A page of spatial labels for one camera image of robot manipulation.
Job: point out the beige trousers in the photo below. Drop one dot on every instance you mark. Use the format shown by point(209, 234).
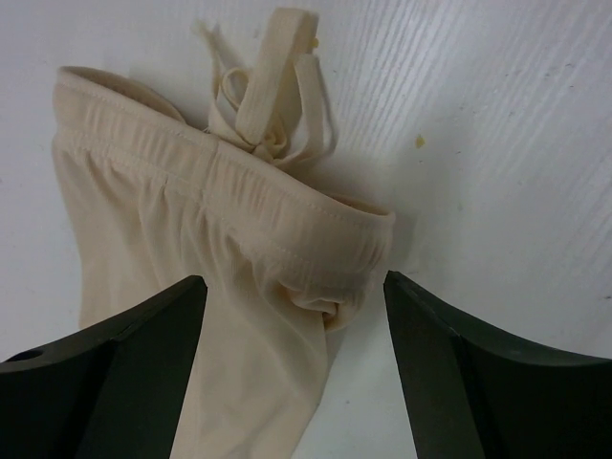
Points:
point(153, 200)

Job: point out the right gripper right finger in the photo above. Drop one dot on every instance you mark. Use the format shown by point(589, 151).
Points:
point(473, 390)

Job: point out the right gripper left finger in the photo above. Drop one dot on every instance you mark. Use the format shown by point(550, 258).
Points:
point(112, 390)

